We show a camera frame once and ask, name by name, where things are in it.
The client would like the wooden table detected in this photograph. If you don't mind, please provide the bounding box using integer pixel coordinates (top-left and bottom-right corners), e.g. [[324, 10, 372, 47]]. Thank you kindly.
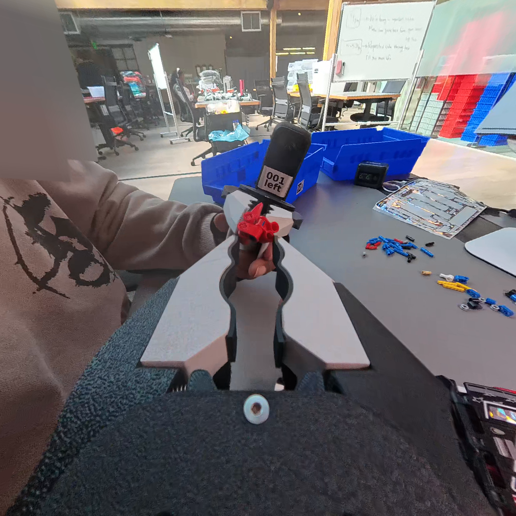
[[288, 91, 402, 122]]

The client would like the pile of blue brick pins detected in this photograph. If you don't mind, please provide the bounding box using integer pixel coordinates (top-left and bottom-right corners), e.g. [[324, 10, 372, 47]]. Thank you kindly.
[[365, 235, 435, 263]]

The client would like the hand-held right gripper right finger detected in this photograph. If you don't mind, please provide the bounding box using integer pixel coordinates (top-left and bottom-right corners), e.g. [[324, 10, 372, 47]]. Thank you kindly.
[[274, 238, 371, 370]]

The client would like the red brick assembly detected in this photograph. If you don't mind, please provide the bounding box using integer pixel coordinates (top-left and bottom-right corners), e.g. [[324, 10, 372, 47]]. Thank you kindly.
[[237, 203, 280, 245]]

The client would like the stack of red bins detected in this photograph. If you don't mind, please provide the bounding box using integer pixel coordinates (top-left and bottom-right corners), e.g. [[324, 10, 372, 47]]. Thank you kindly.
[[433, 74, 491, 139]]

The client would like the holographic sticker sheet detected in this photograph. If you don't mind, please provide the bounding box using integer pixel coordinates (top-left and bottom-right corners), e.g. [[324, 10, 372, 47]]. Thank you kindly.
[[373, 178, 488, 239]]

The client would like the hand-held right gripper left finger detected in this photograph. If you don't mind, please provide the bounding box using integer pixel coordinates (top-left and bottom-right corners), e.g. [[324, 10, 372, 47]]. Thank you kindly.
[[139, 235, 240, 370]]

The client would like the black desk socket box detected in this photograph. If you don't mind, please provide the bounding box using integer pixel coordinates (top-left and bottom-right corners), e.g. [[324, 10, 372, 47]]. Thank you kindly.
[[353, 161, 390, 189]]

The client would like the black box with teal cloth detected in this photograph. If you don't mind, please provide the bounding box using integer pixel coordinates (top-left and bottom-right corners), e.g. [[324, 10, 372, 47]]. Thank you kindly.
[[207, 110, 251, 156]]

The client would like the stack of blue bins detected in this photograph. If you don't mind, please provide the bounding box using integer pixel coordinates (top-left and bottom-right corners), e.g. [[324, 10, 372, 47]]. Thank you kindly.
[[461, 72, 516, 146]]

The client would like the group of black office chairs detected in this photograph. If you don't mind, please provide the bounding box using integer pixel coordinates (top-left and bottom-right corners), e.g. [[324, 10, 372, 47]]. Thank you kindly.
[[93, 74, 335, 167]]

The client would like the blue tagged plastic bin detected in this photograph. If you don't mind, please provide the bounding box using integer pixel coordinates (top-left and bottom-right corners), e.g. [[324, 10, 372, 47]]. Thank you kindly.
[[201, 139, 325, 207]]

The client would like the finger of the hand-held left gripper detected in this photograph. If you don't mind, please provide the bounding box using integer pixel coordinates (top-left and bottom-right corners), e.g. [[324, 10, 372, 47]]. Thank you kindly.
[[273, 213, 298, 239], [222, 193, 253, 238]]

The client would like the cluster of blue black bricks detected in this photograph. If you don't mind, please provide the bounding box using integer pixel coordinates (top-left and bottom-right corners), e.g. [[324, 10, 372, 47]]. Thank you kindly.
[[453, 275, 516, 318]]

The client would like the toy brick race car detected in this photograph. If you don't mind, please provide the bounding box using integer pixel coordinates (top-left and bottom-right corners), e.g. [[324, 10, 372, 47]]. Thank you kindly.
[[437, 375, 516, 516]]

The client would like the small rolling whiteboard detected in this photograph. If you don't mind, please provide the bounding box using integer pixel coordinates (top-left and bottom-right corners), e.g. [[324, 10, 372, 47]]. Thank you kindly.
[[147, 42, 192, 145]]

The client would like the person's left hand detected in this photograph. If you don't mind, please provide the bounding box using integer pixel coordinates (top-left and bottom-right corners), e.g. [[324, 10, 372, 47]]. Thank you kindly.
[[212, 212, 278, 281]]

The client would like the person's left forearm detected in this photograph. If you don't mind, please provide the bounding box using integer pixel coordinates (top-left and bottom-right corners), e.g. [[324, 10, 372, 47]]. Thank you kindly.
[[38, 159, 225, 271]]

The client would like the grey desk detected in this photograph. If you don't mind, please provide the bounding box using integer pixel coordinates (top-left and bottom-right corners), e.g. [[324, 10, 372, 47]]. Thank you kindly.
[[167, 171, 516, 393]]

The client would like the stack of clear storage boxes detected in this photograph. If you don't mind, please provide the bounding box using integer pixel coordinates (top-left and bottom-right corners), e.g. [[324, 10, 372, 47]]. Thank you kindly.
[[287, 58, 334, 93]]

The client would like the white monitor stand base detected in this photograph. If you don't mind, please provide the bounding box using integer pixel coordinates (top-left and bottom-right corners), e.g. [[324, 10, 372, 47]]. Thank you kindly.
[[465, 95, 516, 278]]

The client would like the large rolling whiteboard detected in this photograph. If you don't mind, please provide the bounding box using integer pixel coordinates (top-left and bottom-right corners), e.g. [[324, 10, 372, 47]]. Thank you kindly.
[[322, 0, 438, 132]]

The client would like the stack of grey bins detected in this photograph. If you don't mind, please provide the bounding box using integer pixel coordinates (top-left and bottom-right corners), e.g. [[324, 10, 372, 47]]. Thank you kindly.
[[413, 94, 444, 136]]

